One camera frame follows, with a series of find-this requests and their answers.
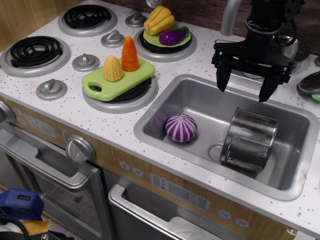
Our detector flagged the silver oven dial left edge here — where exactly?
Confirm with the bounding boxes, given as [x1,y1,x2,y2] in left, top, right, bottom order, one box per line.
[0,100,16,123]

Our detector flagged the black coil burner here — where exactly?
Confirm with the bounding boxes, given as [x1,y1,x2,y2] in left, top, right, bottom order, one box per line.
[58,4,118,38]
[0,36,71,78]

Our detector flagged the yellow cloth bottom left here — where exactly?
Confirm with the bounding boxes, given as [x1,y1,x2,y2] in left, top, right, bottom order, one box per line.
[22,218,51,236]

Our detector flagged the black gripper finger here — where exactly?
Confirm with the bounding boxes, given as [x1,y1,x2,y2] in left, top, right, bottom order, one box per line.
[258,75,284,103]
[216,63,232,92]

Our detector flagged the silver stove knob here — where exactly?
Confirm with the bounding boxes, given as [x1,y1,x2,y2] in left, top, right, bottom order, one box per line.
[100,30,125,48]
[125,11,147,28]
[35,79,68,101]
[72,53,100,72]

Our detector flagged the purple toy eggplant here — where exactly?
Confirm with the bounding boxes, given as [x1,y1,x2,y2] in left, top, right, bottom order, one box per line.
[158,26,190,47]

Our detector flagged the black cable bottom left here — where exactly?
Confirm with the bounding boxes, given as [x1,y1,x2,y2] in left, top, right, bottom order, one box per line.
[0,215,33,240]

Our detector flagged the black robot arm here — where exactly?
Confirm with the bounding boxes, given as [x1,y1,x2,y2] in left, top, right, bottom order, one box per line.
[211,0,305,103]

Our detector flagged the green toy item right edge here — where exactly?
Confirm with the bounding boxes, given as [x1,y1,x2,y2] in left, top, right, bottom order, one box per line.
[311,94,320,102]

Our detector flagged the yellow toy corn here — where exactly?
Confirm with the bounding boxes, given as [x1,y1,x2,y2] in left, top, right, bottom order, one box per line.
[102,55,124,82]

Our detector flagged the silver slotted spoon top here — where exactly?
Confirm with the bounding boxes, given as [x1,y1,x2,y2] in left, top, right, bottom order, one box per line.
[146,0,163,9]

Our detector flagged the burner under cutting board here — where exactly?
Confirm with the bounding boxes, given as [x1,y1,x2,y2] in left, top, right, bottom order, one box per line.
[82,77,158,114]

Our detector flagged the silver stove knob middle front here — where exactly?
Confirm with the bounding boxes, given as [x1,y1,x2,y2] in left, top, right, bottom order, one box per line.
[72,53,100,72]

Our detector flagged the silver stove knob middle back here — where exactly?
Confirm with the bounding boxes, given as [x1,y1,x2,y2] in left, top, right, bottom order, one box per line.
[100,30,125,48]

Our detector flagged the blue clamp tool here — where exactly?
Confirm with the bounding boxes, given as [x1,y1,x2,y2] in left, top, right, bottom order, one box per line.
[0,188,44,220]

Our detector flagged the black coil burner back left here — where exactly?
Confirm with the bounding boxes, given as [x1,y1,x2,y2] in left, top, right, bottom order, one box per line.
[58,4,118,38]

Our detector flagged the toy dishwasher door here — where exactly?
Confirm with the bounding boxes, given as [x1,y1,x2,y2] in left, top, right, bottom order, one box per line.
[108,184,240,240]

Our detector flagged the purple white striped toy onion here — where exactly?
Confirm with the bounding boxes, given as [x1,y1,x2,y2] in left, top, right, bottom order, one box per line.
[164,113,198,143]

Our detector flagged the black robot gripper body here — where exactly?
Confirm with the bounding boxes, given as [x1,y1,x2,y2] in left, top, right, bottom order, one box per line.
[212,33,297,83]

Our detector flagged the silver oven dial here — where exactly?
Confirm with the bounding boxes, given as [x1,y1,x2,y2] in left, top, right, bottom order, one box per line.
[65,134,96,163]

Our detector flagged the silver toy sink basin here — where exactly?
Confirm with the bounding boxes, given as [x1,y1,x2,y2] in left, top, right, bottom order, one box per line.
[133,73,320,202]

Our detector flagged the toy oven door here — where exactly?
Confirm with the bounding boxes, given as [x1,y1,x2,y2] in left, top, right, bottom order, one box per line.
[0,124,114,240]

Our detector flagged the green toy plate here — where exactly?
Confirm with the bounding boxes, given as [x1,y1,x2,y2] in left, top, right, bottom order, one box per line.
[142,24,191,48]

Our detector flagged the green toy cutting board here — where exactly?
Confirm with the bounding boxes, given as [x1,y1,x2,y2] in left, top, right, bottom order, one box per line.
[82,55,155,102]

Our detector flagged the black coil burner front left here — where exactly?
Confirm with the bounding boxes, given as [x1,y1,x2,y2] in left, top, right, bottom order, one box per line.
[0,36,71,78]

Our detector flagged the silver bowl right edge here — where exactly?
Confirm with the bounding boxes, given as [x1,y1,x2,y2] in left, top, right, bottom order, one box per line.
[297,71,320,95]

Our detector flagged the burner under green plate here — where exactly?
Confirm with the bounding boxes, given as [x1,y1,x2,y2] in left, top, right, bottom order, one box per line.
[133,30,197,63]

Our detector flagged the stainless steel pot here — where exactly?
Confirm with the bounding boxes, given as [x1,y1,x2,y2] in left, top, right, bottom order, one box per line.
[220,108,279,174]

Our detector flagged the orange toy carrot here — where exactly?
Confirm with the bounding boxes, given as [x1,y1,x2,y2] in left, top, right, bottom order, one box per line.
[121,36,140,72]

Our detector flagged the silver toy faucet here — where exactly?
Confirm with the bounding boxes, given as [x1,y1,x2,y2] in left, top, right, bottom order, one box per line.
[220,0,243,36]

